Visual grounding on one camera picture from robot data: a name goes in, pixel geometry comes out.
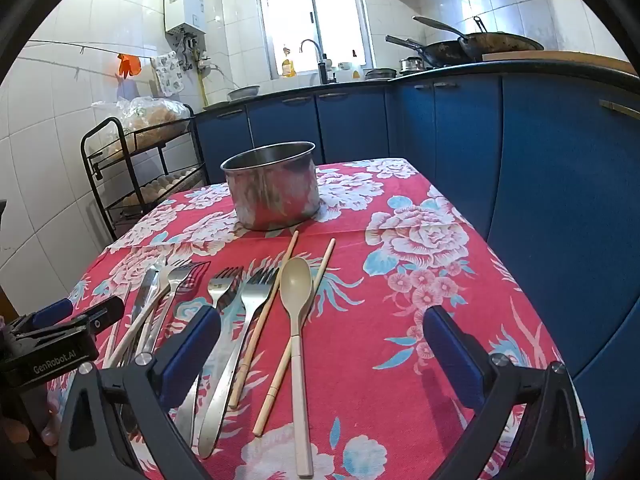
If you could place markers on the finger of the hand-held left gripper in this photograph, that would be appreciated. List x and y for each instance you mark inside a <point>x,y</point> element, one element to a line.
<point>105,310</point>
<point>52,310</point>

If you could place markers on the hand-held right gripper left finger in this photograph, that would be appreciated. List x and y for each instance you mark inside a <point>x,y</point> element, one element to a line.
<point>190,345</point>

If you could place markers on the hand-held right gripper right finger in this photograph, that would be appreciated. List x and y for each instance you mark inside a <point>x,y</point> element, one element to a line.
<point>452,350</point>

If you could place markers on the steel table knife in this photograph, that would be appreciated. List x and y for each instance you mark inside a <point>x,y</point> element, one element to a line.
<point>145,285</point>

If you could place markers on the small steel fork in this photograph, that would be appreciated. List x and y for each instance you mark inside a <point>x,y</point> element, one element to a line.
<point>220,290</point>

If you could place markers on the beige plastic fork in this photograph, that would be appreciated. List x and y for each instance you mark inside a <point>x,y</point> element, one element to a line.
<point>175,276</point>

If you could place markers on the wooden chopstick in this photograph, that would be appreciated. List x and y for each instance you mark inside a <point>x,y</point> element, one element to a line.
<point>265,317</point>
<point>274,389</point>

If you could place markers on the large steel fork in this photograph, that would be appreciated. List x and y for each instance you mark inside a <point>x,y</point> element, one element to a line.
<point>255,295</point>

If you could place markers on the beige plastic spoon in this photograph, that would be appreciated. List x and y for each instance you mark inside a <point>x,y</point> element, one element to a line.
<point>296,285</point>

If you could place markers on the stainless steel pot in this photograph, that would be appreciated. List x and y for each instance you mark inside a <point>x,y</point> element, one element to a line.
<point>272,190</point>

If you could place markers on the person's left hand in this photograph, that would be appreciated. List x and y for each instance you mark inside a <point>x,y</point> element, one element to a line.
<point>47,432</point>

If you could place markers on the red floral tablecloth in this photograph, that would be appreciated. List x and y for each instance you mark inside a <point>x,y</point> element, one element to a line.
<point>360,340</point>

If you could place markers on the tray of eggs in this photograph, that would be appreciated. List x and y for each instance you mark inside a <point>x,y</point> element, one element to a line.
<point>165,185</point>

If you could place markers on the clear plastic bag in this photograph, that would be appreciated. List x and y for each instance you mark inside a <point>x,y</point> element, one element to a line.
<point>145,120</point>

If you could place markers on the yellow gas pipe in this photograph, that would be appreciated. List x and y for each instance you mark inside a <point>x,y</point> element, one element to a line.
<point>203,87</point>

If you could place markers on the printed hanging towel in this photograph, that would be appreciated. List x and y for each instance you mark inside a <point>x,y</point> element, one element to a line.
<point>167,72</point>

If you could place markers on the orange rubber glove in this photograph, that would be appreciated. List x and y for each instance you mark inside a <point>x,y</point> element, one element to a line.
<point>128,65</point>

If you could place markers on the metal basin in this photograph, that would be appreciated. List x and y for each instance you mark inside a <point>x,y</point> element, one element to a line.
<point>244,93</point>

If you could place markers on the thin hanging rod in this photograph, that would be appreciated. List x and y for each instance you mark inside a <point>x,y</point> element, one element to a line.
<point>75,46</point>

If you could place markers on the covered dish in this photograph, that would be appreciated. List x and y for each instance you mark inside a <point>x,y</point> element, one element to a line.
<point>380,74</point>

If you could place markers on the small lidded steel pot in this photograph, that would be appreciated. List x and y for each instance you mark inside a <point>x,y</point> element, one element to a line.
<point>412,65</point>

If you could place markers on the yellow soap bottle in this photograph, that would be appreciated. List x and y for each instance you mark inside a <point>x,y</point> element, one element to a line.
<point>288,66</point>

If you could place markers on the black wok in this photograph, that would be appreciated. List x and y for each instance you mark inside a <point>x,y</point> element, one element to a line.
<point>440,52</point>
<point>500,42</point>

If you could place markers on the kitchen faucet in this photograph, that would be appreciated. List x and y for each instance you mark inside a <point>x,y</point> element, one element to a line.
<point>324,67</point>

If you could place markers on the wooden cutting board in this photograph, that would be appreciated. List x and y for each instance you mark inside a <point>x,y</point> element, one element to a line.
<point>550,56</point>

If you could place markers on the kitchen window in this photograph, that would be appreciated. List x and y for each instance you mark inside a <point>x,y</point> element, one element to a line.
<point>310,10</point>

